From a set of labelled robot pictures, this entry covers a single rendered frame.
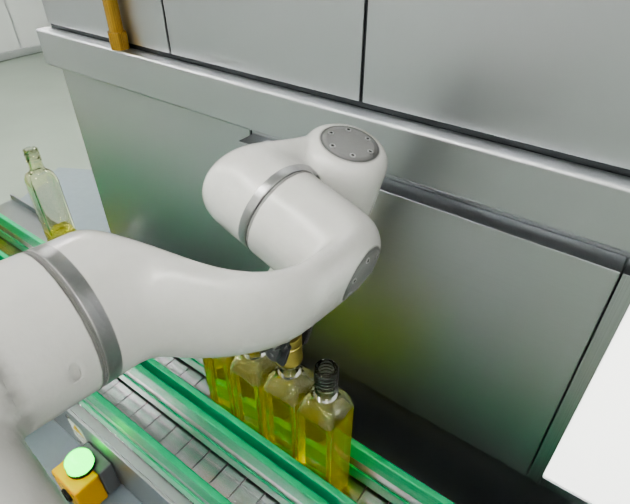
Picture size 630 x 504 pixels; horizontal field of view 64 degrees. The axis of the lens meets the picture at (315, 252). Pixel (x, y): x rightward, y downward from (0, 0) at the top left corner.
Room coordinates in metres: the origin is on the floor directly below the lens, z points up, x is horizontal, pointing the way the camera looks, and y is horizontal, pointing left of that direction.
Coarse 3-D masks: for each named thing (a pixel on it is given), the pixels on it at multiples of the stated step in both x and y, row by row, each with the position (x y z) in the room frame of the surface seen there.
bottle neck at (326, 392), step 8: (320, 360) 0.40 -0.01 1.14; (328, 360) 0.40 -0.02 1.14; (320, 368) 0.40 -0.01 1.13; (328, 368) 0.40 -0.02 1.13; (336, 368) 0.39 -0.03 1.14; (320, 376) 0.38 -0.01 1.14; (328, 376) 0.38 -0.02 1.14; (336, 376) 0.38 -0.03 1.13; (320, 384) 0.38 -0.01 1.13; (328, 384) 0.37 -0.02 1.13; (336, 384) 0.38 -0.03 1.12; (320, 392) 0.38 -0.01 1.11; (328, 392) 0.37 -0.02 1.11; (336, 392) 0.38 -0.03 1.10; (320, 400) 0.38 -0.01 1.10; (328, 400) 0.37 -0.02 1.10
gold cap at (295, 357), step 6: (300, 336) 0.42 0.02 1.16; (294, 342) 0.41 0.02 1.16; (300, 342) 0.42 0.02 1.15; (294, 348) 0.41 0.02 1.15; (300, 348) 0.42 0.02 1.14; (294, 354) 0.41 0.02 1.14; (300, 354) 0.42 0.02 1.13; (288, 360) 0.41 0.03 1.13; (294, 360) 0.41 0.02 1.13; (300, 360) 0.42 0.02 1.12; (288, 366) 0.41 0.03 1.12; (294, 366) 0.41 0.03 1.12
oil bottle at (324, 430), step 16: (304, 400) 0.38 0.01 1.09; (336, 400) 0.38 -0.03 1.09; (304, 416) 0.37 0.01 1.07; (320, 416) 0.36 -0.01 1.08; (336, 416) 0.36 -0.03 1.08; (352, 416) 0.39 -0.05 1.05; (304, 432) 0.37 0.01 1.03; (320, 432) 0.36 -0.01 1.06; (336, 432) 0.36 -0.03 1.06; (304, 448) 0.37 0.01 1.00; (320, 448) 0.36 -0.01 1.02; (336, 448) 0.36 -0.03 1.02; (304, 464) 0.37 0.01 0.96; (320, 464) 0.36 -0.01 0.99; (336, 464) 0.36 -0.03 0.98; (336, 480) 0.36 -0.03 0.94
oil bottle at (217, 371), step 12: (204, 360) 0.48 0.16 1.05; (216, 360) 0.47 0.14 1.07; (228, 360) 0.46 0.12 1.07; (216, 372) 0.47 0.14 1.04; (228, 372) 0.46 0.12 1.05; (216, 384) 0.47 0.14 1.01; (228, 384) 0.46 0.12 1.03; (216, 396) 0.47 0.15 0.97; (228, 396) 0.46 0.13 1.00; (228, 408) 0.46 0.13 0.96
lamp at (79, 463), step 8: (80, 448) 0.46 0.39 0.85; (72, 456) 0.45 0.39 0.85; (80, 456) 0.45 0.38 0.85; (88, 456) 0.45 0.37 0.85; (64, 464) 0.44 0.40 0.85; (72, 464) 0.44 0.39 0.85; (80, 464) 0.44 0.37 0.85; (88, 464) 0.44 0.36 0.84; (72, 472) 0.43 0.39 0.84; (80, 472) 0.43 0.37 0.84; (88, 472) 0.44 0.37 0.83
